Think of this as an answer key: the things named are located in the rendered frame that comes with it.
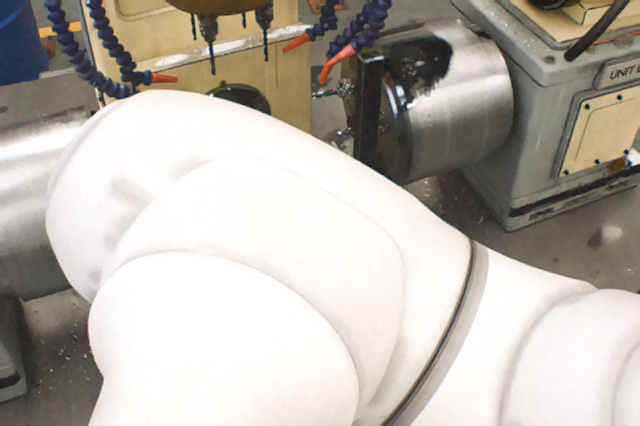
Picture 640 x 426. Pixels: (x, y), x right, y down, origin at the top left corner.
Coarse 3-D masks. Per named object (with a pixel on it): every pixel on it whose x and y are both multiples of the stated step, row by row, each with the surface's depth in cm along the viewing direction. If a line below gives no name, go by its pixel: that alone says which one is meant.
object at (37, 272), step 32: (0, 128) 94; (32, 128) 91; (64, 128) 91; (0, 160) 87; (32, 160) 88; (0, 192) 85; (32, 192) 86; (0, 224) 85; (32, 224) 86; (0, 256) 86; (32, 256) 88; (0, 288) 90; (32, 288) 92; (64, 288) 96
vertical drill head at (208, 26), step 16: (176, 0) 84; (192, 0) 83; (208, 0) 83; (224, 0) 83; (240, 0) 83; (256, 0) 84; (272, 0) 87; (192, 16) 97; (208, 16) 86; (256, 16) 90; (272, 16) 91; (192, 32) 99; (208, 32) 88
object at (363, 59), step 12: (360, 60) 87; (372, 60) 87; (360, 72) 88; (372, 72) 88; (360, 84) 89; (372, 84) 90; (360, 96) 91; (372, 96) 91; (360, 108) 92; (372, 108) 92; (360, 120) 93; (372, 120) 94; (360, 132) 95; (372, 132) 96; (360, 144) 96; (372, 144) 97; (360, 156) 98; (372, 156) 99; (372, 168) 101
